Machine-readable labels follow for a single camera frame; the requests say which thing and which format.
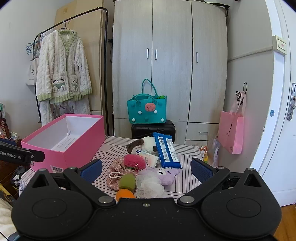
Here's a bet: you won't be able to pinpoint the yellow drink bottle pack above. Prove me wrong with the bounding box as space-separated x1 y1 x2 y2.
200 146 210 161

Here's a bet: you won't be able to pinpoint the purple plush toy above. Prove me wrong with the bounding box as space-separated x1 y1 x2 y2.
139 167 180 186

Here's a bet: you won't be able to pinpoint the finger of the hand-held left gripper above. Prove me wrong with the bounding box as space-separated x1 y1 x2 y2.
30 150 45 163

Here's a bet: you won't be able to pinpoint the clear plastic bag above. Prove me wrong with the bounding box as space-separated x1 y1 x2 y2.
211 133 223 166

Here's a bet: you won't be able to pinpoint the red strawberry plush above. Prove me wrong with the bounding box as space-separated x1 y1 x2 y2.
123 154 147 171

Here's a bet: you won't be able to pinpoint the dark red bag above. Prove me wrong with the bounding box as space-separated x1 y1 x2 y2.
0 110 11 139

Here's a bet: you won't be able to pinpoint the white tissue pack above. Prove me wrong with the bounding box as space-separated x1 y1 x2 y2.
132 149 160 168

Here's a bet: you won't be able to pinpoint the white green fleece robe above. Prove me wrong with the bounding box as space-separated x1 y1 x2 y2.
36 28 92 103

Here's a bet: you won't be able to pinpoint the beige wall switch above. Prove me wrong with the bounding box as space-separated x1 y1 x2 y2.
272 37 287 55

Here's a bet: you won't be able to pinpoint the pink cardboard box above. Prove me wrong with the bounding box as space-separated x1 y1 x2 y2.
21 113 106 173

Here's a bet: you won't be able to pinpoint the silver door handle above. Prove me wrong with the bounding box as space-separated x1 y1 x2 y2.
286 83 296 121

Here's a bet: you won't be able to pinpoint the black clothes rack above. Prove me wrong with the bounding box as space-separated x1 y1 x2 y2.
32 7 110 136

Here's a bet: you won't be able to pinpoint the black suitcase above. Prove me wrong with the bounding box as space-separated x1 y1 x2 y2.
131 119 176 144

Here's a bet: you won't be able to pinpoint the blue wet wipes pack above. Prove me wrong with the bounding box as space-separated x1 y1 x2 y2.
153 132 182 169

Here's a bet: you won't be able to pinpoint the light wooden board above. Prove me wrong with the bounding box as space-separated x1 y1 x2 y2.
54 0 114 114

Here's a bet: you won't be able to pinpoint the person's fleece clothing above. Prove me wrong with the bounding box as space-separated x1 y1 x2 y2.
0 198 17 237

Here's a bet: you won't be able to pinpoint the wall hook with black cords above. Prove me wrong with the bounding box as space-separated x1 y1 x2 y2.
235 82 248 107

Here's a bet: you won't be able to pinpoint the teal felt tote bag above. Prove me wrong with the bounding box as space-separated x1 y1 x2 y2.
127 78 167 124

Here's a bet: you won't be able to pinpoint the light grey wardrobe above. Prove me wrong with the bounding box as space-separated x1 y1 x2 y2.
112 0 228 149

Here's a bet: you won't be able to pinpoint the white door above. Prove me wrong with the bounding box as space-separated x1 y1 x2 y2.
251 0 296 207

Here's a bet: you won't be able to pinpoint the striped tablecloth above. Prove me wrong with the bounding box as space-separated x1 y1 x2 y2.
20 136 203 202

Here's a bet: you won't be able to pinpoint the pink floral scrunchie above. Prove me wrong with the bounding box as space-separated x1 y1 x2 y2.
106 156 139 192

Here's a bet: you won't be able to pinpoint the white brown dog plush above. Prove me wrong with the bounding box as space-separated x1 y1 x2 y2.
126 136 160 158

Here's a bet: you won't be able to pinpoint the pink paper bag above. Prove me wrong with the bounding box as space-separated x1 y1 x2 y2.
218 91 247 154

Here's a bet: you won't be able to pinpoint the blue wire hangers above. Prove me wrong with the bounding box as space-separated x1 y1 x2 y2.
25 34 42 58

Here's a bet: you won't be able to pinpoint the white canvas tote bag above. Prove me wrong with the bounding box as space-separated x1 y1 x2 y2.
25 45 40 86

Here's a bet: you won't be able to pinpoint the white fleece pants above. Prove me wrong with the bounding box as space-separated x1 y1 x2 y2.
39 94 91 127

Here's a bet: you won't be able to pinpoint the green makeup sponge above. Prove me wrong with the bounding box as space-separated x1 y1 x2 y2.
119 174 137 193

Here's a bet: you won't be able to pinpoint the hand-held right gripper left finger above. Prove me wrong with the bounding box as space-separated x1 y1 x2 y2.
30 159 116 208

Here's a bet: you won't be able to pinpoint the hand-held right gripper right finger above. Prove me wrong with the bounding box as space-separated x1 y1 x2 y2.
177 158 264 207

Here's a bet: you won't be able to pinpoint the orange makeup sponge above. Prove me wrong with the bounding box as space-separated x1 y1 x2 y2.
116 189 136 202

